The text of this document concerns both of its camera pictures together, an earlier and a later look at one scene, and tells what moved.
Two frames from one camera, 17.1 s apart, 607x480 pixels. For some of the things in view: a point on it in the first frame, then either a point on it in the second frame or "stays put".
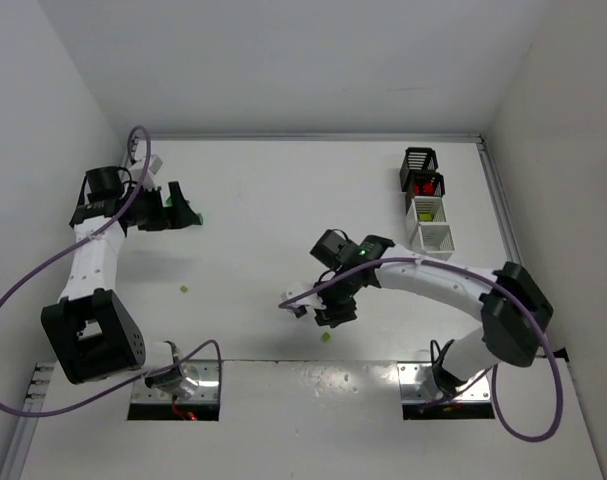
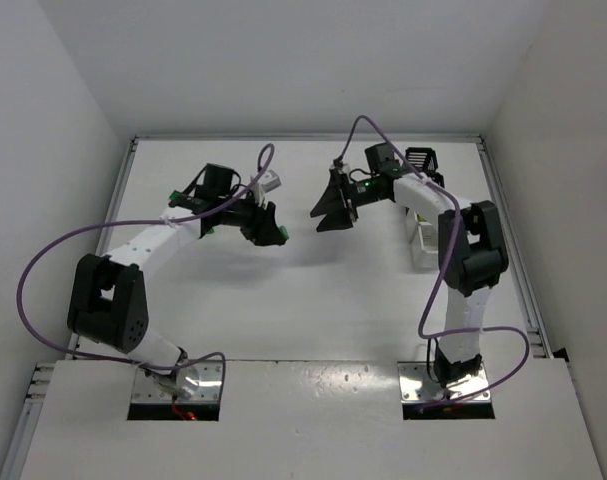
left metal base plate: [203, 376] stays put
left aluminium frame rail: [38, 385] stays put
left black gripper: [168, 212] → [258, 220]
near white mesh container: [433, 239] stays put
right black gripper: [336, 309] → [346, 195]
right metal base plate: [418, 384] stays put
